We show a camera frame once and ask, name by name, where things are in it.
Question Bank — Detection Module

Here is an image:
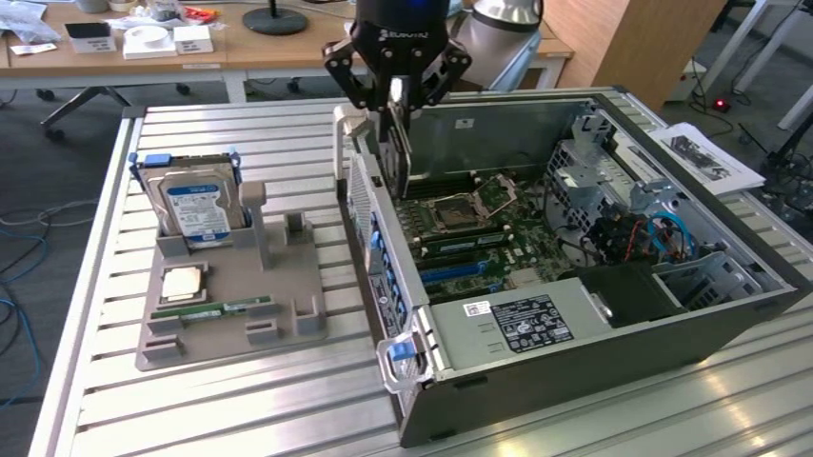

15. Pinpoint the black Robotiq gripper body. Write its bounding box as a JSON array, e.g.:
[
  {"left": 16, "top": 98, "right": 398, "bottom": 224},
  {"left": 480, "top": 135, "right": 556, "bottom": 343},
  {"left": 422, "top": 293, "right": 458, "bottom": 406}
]
[{"left": 349, "top": 0, "right": 450, "bottom": 109}]

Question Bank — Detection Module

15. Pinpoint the low-profile graphics card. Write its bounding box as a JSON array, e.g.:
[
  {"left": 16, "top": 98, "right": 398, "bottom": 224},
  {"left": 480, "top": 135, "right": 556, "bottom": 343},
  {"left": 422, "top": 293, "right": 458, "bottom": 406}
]
[{"left": 378, "top": 75, "right": 415, "bottom": 201}]

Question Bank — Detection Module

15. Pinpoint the black round lamp base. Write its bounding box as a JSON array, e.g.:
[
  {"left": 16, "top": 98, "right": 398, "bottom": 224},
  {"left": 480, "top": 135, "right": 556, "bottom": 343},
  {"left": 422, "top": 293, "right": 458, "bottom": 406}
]
[{"left": 242, "top": 0, "right": 310, "bottom": 36}]

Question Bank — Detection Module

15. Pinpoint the plain white box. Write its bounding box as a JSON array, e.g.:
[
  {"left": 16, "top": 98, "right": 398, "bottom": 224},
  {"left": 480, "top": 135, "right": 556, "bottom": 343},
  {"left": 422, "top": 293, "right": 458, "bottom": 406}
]
[{"left": 171, "top": 25, "right": 214, "bottom": 56}]

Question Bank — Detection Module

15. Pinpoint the metal socket cover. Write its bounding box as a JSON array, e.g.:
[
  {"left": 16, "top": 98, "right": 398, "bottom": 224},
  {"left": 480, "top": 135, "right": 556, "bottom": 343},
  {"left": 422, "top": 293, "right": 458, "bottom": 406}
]
[{"left": 473, "top": 173, "right": 517, "bottom": 220}]

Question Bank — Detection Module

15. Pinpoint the wooden cabinet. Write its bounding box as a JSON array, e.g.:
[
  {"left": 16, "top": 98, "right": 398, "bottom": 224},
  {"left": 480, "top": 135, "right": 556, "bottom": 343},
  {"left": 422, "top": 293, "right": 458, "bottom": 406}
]
[{"left": 542, "top": 0, "right": 729, "bottom": 110}]

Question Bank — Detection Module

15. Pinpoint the CPU socket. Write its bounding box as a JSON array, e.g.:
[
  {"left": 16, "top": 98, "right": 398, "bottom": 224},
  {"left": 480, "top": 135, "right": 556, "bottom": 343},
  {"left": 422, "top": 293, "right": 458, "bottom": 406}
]
[{"left": 431, "top": 194, "right": 490, "bottom": 234}]

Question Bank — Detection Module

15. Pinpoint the hard disk in blue caddy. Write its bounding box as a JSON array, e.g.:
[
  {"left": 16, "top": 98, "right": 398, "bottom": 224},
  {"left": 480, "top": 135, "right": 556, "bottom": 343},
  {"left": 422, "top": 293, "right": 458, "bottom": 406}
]
[{"left": 127, "top": 149, "right": 247, "bottom": 229}]

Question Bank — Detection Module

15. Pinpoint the white box with tape roll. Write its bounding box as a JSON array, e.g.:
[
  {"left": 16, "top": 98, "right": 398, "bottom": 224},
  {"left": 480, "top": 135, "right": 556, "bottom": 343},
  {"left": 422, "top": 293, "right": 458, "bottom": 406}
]
[{"left": 122, "top": 26, "right": 179, "bottom": 61}]

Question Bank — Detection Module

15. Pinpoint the perforated metal drive cage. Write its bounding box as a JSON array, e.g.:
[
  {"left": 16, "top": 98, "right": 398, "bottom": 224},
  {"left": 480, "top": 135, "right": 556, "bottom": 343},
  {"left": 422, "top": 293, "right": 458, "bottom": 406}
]
[{"left": 549, "top": 109, "right": 688, "bottom": 229}]

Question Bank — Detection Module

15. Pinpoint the RAM stick with white label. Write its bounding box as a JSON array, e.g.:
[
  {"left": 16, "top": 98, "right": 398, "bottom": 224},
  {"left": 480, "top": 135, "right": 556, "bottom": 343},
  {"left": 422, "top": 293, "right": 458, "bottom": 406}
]
[{"left": 422, "top": 230, "right": 510, "bottom": 254}]

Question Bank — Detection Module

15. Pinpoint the hard disk with blue label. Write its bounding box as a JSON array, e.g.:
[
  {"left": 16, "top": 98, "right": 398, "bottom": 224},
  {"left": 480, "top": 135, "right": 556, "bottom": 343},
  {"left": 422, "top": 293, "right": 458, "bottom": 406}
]
[{"left": 144, "top": 170, "right": 250, "bottom": 249}]

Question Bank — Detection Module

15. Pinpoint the small white cabinet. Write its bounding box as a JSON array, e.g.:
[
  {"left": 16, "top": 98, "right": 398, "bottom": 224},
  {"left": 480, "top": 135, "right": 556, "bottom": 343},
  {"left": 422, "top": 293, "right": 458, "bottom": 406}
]
[{"left": 677, "top": 59, "right": 708, "bottom": 104}]

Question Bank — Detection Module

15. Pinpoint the wooden desk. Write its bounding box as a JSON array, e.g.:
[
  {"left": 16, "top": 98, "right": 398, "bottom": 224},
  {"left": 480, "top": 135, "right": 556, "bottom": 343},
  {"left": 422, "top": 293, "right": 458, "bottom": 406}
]
[{"left": 0, "top": 0, "right": 577, "bottom": 104}]

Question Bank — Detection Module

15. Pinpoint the white box with black top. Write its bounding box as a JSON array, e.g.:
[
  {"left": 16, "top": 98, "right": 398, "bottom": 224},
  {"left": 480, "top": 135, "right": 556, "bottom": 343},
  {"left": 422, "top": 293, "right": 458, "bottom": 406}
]
[{"left": 66, "top": 22, "right": 118, "bottom": 54}]

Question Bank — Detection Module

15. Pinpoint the blue expansion slot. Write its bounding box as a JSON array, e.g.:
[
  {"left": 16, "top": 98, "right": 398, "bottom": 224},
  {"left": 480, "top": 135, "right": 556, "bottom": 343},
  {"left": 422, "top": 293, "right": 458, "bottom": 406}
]
[{"left": 418, "top": 261, "right": 488, "bottom": 288}]

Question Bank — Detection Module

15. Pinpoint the printed paper manual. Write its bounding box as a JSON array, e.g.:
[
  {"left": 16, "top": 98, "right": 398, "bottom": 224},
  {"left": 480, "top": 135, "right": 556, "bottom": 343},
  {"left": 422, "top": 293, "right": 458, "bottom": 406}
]
[{"left": 646, "top": 122, "right": 768, "bottom": 196}]

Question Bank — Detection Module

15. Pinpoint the black wheeled chair base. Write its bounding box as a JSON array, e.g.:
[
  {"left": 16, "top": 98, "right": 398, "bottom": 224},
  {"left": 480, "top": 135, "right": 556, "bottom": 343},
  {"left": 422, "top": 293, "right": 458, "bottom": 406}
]
[{"left": 39, "top": 85, "right": 193, "bottom": 140}]

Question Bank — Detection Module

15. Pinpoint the grey printed parts rack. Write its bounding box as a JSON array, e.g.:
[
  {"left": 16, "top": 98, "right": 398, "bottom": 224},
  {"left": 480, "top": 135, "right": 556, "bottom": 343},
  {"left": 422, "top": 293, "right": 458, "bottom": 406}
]
[{"left": 135, "top": 180, "right": 331, "bottom": 373}]

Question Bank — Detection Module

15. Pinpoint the clear plastic bag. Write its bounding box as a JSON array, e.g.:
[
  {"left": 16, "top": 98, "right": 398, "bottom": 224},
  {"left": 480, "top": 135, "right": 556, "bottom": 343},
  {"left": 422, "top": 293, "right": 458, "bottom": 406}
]
[{"left": 0, "top": 0, "right": 64, "bottom": 44}]

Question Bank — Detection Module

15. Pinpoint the silver CPU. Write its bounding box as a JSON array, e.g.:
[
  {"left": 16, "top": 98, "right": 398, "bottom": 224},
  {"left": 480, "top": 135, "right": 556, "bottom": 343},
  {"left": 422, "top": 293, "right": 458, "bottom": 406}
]
[{"left": 159, "top": 267, "right": 206, "bottom": 302}]

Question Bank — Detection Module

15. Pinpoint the green RAM stick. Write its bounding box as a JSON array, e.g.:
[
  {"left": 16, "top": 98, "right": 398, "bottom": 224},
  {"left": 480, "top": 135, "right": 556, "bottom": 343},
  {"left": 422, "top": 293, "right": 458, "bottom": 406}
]
[{"left": 150, "top": 295, "right": 274, "bottom": 319}]

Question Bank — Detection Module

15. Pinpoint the black tripod stand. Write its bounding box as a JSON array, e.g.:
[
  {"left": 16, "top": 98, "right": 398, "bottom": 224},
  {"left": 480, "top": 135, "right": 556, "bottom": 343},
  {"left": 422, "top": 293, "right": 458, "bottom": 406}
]
[{"left": 740, "top": 89, "right": 813, "bottom": 210}]

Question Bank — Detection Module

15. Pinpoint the grey power supply unit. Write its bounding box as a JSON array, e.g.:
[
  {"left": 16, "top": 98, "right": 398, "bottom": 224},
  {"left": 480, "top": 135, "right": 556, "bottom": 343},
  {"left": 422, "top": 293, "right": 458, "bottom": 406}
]
[{"left": 429, "top": 278, "right": 616, "bottom": 372}]

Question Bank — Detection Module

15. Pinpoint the silver disk bay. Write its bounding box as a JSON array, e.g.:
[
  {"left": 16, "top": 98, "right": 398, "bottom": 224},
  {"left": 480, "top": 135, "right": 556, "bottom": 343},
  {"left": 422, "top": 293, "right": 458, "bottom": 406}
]
[{"left": 653, "top": 250, "right": 764, "bottom": 311}]

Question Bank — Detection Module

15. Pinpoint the open dark grey PC case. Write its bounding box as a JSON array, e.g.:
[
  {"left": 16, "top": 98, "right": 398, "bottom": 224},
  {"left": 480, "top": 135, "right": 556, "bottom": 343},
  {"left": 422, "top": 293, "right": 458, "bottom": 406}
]
[{"left": 333, "top": 92, "right": 813, "bottom": 449}]

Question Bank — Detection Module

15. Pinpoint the black wire bundle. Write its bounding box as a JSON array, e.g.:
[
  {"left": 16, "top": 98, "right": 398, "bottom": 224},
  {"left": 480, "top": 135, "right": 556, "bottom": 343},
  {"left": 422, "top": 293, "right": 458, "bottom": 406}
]
[{"left": 581, "top": 213, "right": 637, "bottom": 266}]

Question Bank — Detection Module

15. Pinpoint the red wire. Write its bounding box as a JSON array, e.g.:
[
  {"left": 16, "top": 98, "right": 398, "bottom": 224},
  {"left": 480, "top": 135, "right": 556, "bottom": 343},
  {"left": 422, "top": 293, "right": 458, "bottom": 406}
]
[{"left": 618, "top": 216, "right": 642, "bottom": 261}]

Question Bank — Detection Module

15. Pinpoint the white desk frame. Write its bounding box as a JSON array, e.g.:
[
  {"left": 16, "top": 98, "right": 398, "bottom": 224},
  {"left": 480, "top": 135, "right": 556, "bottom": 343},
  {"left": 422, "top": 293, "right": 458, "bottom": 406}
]
[{"left": 697, "top": 0, "right": 813, "bottom": 129}]

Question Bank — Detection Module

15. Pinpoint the blue wire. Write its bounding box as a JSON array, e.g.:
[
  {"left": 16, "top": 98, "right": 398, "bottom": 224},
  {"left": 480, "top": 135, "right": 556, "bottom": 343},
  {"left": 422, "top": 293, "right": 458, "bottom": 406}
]
[{"left": 646, "top": 211, "right": 700, "bottom": 261}]

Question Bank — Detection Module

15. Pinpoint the white floor cable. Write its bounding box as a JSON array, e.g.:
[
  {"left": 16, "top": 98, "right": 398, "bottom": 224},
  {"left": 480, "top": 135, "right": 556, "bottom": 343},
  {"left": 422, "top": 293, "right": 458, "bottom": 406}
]
[{"left": 0, "top": 199, "right": 96, "bottom": 228}]

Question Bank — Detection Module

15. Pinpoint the blue floor cable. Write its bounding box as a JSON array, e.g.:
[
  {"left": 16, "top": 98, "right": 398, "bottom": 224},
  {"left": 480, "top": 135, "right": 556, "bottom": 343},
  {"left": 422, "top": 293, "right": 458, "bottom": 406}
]
[{"left": 0, "top": 228, "right": 50, "bottom": 408}]

